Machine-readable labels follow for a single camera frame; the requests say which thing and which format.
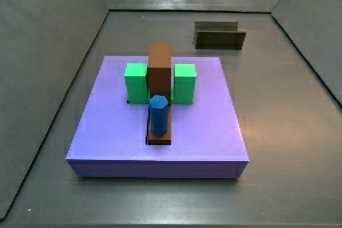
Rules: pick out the purple board base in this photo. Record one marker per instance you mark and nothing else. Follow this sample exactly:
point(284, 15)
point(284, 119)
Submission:
point(109, 146)

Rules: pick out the blue hexagonal peg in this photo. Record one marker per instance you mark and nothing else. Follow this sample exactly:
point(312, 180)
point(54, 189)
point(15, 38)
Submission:
point(159, 115)

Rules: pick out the green block right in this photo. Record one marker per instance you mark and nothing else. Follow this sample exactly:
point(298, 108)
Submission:
point(185, 81)

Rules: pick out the green block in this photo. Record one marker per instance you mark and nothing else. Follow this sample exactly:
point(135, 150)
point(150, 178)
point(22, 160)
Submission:
point(135, 76)
point(185, 81)

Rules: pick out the green block left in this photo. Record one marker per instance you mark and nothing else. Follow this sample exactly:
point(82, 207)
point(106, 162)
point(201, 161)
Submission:
point(135, 76)

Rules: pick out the brown L-shaped block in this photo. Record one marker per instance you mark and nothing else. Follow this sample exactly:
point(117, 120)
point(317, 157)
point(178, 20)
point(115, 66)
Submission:
point(159, 84)

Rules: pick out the black U-shaped holder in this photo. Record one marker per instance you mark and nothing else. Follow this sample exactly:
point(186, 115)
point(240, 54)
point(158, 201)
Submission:
point(218, 35)

